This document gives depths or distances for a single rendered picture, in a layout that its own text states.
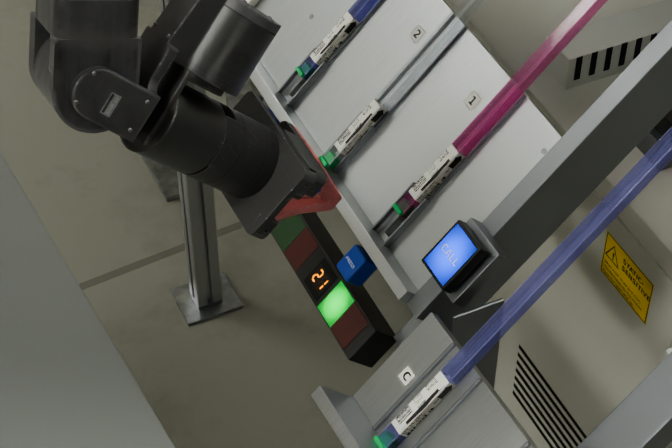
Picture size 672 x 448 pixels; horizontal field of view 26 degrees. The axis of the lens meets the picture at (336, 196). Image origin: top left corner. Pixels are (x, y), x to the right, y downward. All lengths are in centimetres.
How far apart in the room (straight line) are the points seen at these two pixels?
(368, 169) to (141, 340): 91
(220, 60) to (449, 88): 43
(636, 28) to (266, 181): 77
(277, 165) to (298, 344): 118
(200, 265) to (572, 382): 64
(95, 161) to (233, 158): 152
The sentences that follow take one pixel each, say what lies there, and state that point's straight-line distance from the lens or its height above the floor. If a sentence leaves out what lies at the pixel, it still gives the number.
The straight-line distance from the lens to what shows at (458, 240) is 124.
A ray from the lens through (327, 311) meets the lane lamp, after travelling 139.
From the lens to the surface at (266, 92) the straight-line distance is 150.
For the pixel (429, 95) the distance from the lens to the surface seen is 138.
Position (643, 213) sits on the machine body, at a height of 62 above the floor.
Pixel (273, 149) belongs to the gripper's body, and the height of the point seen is 99.
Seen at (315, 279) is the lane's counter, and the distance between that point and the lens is 141.
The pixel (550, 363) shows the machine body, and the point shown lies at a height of 27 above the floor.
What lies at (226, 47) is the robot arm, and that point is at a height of 109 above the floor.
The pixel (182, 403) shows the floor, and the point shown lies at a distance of 215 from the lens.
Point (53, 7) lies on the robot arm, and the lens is 94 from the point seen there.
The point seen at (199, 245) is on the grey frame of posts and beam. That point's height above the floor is 14.
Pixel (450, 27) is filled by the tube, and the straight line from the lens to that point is 138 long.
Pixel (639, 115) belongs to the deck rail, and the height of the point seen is 88.
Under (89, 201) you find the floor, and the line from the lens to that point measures 246.
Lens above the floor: 169
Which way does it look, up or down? 44 degrees down
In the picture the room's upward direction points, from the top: straight up
